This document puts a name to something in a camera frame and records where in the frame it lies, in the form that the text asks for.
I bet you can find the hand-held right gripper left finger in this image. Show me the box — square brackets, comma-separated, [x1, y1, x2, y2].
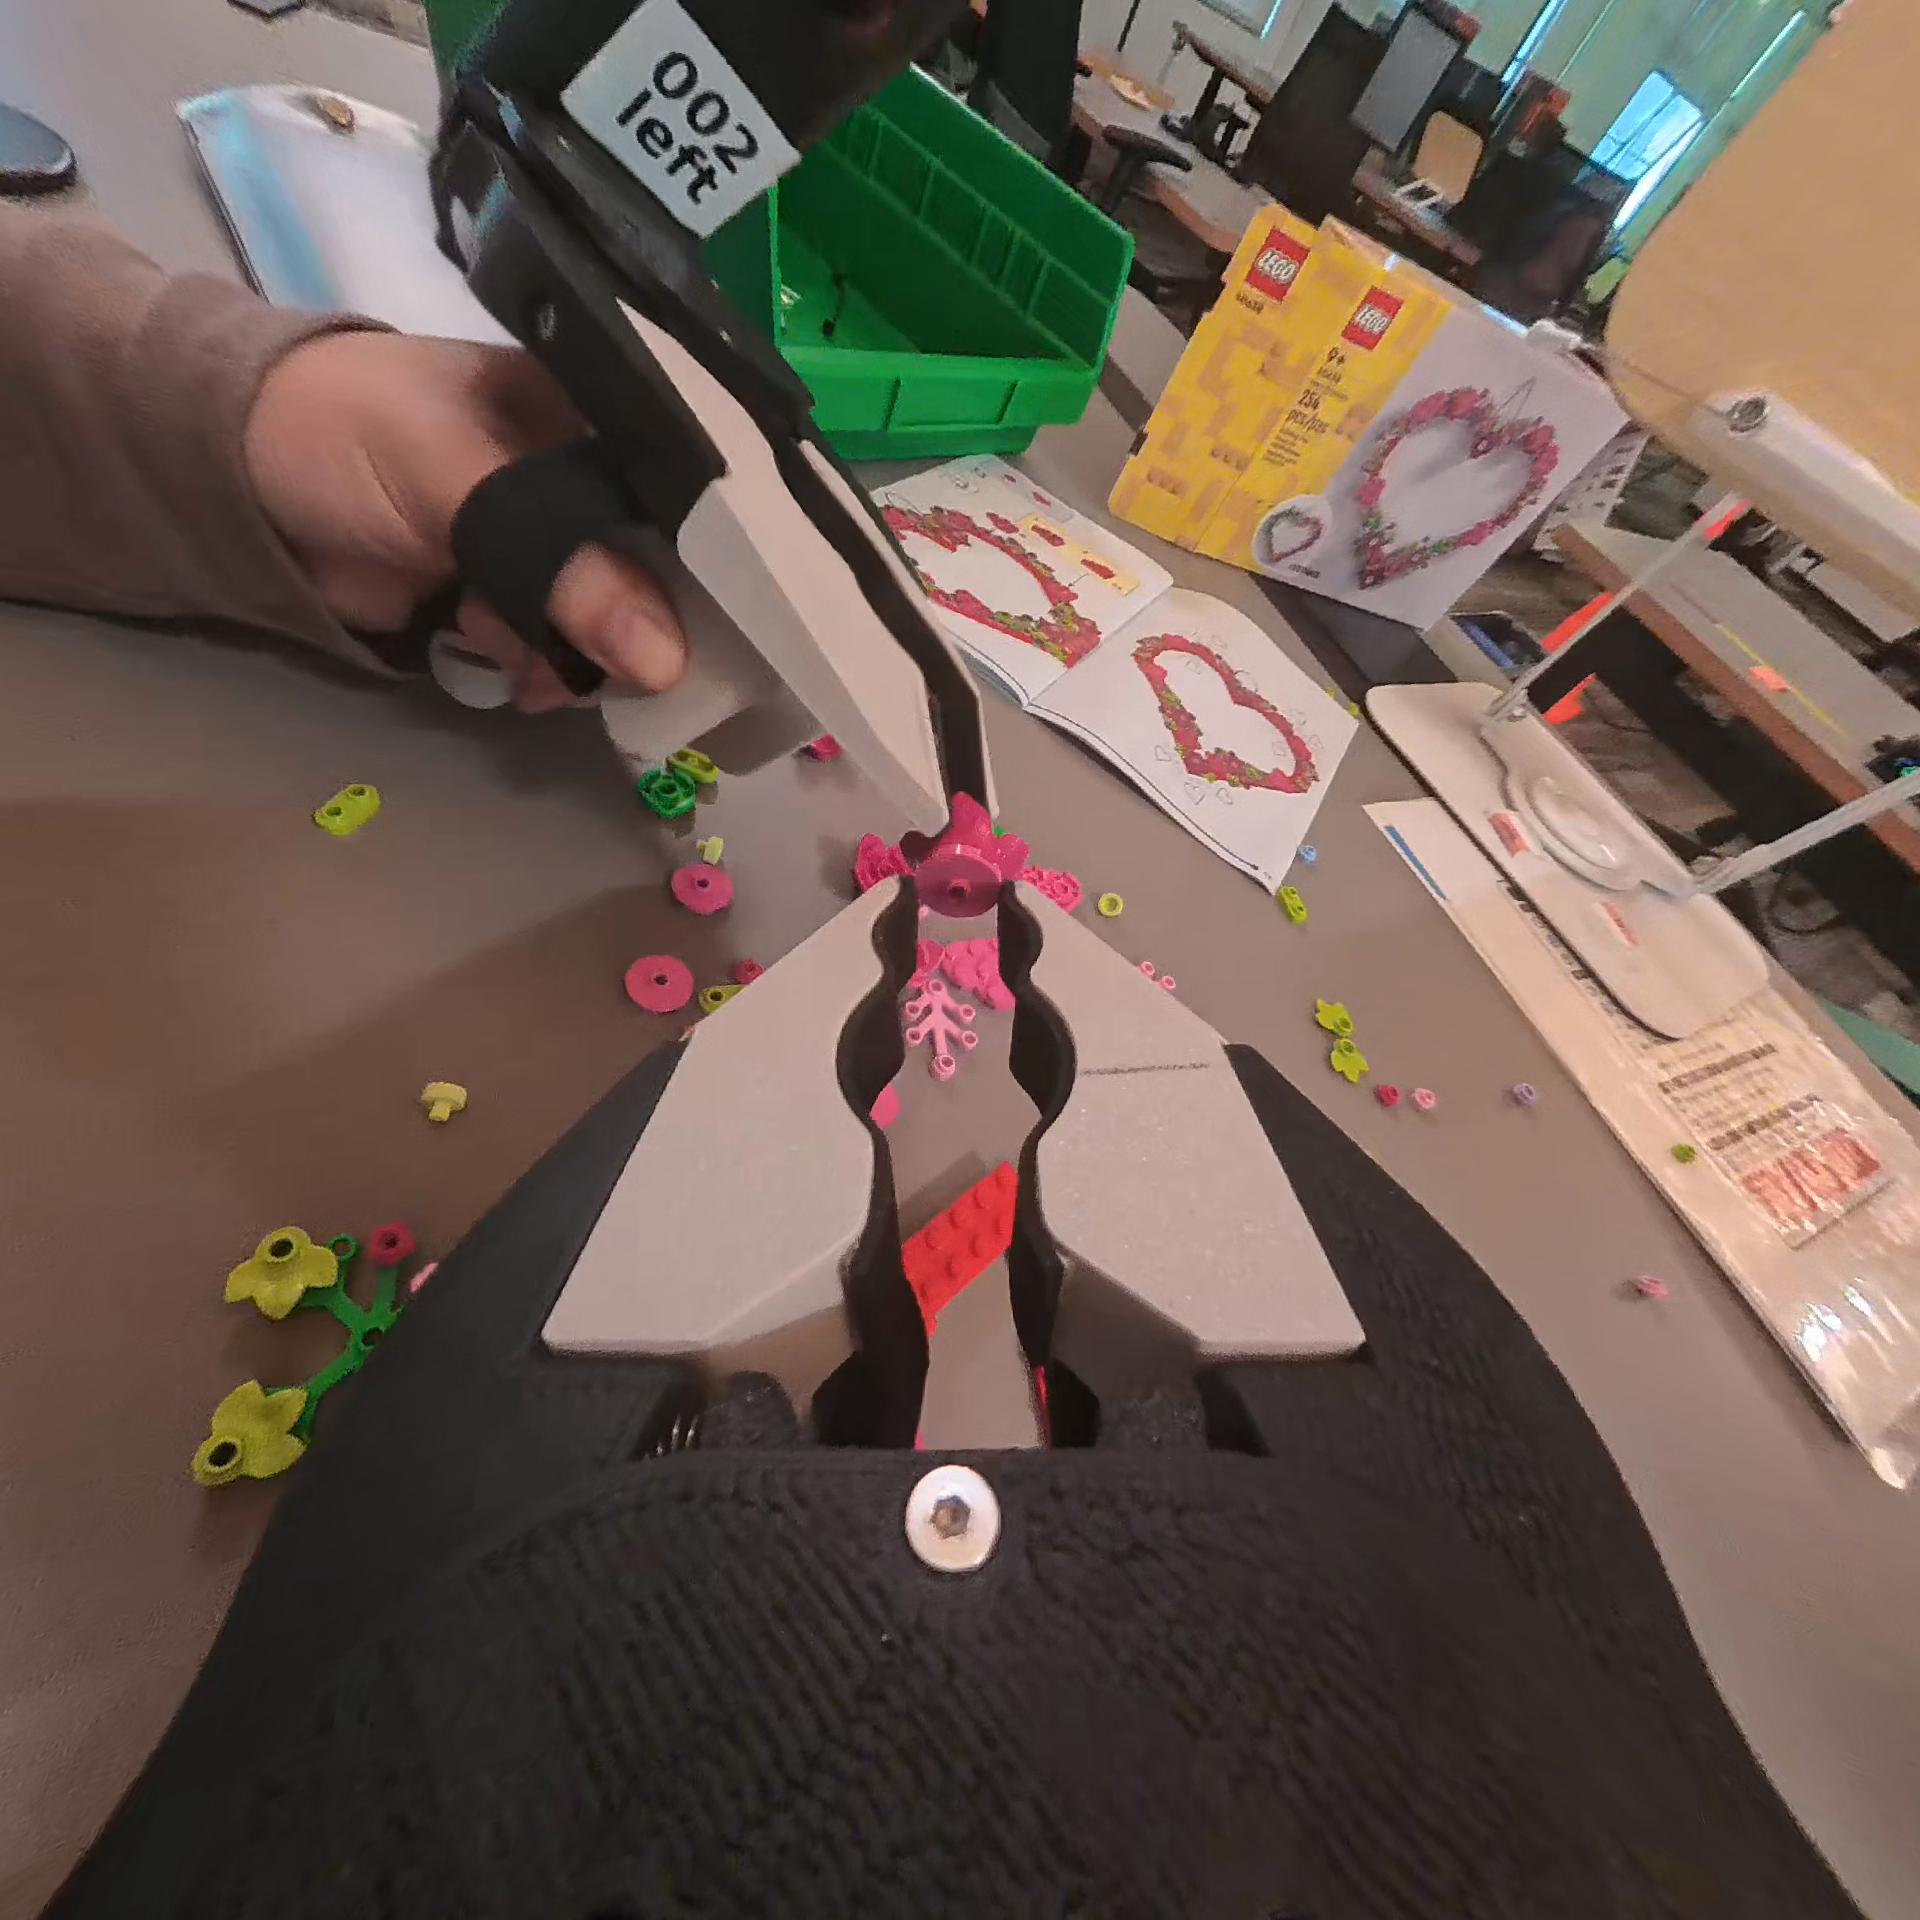
[540, 877, 926, 1445]

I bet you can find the person's left hand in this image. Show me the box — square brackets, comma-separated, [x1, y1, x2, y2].
[237, 329, 695, 718]

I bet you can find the red lego heart frame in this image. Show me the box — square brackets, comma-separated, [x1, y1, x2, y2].
[902, 1163, 1056, 1449]

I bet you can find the green bin with lego pieces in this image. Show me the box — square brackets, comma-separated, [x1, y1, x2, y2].
[705, 63, 1135, 459]

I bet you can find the lego instruction booklet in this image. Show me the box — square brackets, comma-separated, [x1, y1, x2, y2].
[868, 453, 1357, 895]

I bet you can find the yellow lego box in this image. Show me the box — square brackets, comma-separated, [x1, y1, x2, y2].
[1108, 203, 1634, 630]

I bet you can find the grey work table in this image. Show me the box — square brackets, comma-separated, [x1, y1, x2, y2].
[1552, 516, 1920, 876]

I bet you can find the black flat object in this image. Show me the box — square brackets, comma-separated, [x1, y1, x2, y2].
[0, 100, 79, 195]

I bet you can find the pale blue plastic pouch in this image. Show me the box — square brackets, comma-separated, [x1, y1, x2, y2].
[178, 83, 520, 348]

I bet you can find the green stem lego flower bunch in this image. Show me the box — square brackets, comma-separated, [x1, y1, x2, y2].
[190, 1221, 419, 1484]

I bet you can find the person's left forearm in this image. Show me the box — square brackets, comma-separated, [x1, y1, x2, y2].
[0, 203, 395, 676]

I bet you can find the black monitor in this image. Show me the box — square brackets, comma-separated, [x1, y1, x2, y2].
[1240, 0, 1357, 189]
[1350, 0, 1480, 159]

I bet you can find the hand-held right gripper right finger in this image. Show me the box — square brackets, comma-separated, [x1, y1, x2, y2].
[1000, 883, 1372, 1445]

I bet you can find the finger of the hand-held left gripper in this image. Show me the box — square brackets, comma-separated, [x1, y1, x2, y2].
[812, 432, 1002, 822]
[599, 300, 963, 837]

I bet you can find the white flat stand base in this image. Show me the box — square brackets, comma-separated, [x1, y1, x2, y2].
[1364, 681, 1774, 1043]

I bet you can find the wooden chair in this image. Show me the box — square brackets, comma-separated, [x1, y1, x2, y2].
[1608, 0, 1920, 633]

